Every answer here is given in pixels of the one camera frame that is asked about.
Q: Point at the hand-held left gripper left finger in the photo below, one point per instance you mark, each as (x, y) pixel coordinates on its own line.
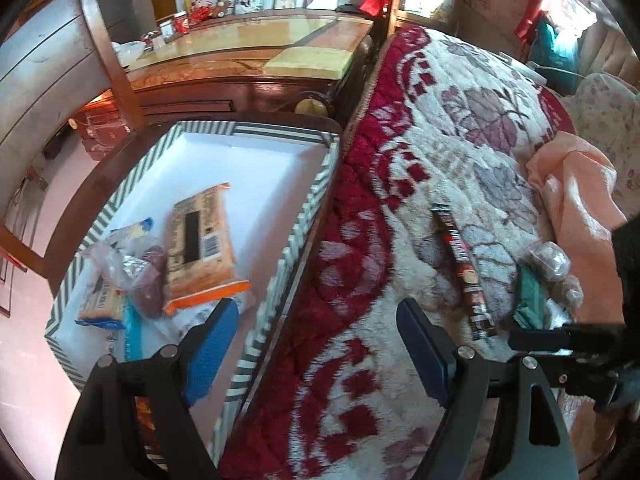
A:
(215, 345)

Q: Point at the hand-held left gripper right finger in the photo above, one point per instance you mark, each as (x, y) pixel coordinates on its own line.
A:
(425, 355)

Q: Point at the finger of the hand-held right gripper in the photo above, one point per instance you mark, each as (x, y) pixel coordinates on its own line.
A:
(550, 340)

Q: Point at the teal snack packet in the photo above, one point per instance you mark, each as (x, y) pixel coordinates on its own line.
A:
(530, 295)

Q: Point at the beige packet with orange edges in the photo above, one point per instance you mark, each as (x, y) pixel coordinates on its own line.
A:
(210, 270)

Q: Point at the clear plastic bag of snacks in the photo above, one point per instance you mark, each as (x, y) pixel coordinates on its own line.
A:
(145, 285)

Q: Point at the white packet with black window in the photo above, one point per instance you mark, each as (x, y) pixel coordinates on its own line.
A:
(100, 305)

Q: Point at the green striped white box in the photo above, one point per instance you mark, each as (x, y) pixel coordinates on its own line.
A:
(260, 160)

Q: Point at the clear wrapped candy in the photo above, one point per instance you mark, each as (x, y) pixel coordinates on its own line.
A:
(545, 260)
(567, 292)

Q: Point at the brown stick packet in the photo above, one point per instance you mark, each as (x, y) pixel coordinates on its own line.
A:
(465, 270)

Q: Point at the peach cloth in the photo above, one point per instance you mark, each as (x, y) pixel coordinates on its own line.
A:
(575, 185)

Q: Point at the red and white floral blanket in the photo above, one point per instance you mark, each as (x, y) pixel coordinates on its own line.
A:
(400, 160)

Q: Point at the floral sofa cushion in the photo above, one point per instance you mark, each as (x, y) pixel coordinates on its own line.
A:
(607, 105)

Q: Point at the red cardboard box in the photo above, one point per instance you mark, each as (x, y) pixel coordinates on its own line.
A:
(102, 127)

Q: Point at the teal bag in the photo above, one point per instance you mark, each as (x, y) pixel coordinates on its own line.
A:
(552, 55)

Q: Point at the wooden dresser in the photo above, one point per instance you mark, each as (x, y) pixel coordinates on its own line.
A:
(225, 60)

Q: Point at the yellow mat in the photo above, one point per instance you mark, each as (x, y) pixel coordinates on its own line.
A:
(310, 62)

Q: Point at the wooden chair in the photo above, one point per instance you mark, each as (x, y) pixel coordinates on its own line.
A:
(107, 60)

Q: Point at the white plastic bag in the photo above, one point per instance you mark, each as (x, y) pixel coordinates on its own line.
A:
(129, 52)

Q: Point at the red plush toy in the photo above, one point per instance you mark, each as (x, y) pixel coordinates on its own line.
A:
(201, 9)

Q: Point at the brown teddy bear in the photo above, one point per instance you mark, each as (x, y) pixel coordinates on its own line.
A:
(222, 8)

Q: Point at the small photo frame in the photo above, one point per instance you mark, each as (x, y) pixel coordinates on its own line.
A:
(285, 2)
(248, 3)

